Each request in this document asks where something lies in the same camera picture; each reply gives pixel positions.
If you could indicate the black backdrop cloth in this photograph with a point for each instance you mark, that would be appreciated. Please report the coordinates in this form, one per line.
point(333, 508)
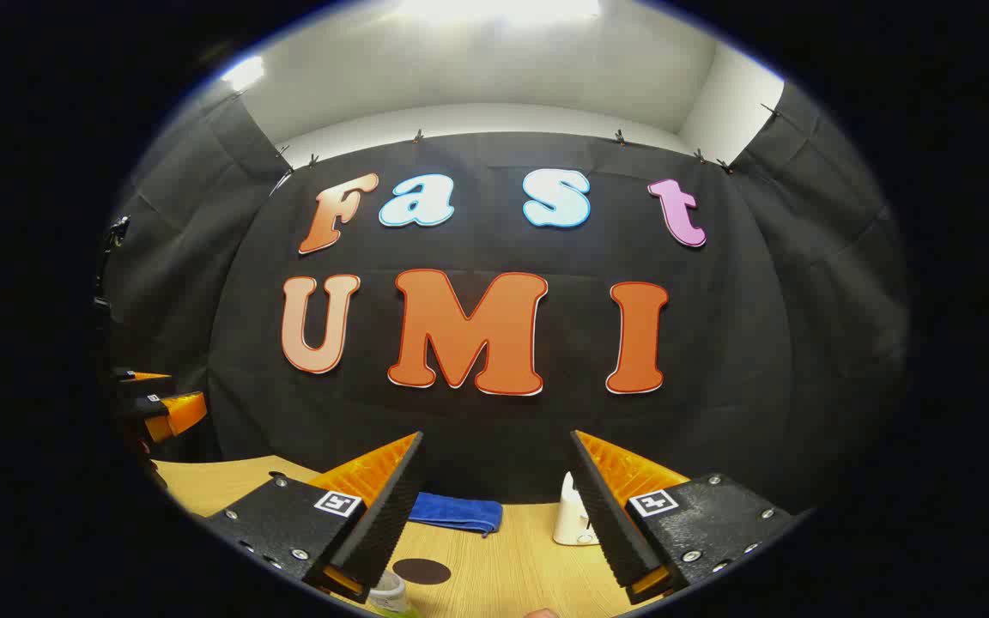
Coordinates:
point(494, 429)

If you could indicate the ceiling light panel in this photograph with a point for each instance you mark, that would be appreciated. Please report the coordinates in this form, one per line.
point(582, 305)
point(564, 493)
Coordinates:
point(245, 73)

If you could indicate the clear water bottle green label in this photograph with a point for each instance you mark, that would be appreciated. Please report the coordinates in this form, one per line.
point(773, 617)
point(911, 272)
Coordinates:
point(390, 594)

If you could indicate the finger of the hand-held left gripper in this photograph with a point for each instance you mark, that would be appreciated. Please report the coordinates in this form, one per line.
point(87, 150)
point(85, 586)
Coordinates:
point(138, 378)
point(177, 414)

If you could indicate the dark round coaster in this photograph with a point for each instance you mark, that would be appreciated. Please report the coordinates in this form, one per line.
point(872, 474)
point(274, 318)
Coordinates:
point(426, 572)

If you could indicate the blue towel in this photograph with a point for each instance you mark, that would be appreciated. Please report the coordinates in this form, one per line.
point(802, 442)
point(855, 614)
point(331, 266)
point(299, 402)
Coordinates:
point(460, 512)

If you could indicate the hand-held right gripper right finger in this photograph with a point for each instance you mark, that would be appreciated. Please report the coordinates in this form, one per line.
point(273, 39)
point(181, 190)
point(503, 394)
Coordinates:
point(610, 524)

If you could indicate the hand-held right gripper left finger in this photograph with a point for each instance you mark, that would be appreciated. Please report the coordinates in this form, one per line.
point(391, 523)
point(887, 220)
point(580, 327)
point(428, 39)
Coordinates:
point(387, 528)

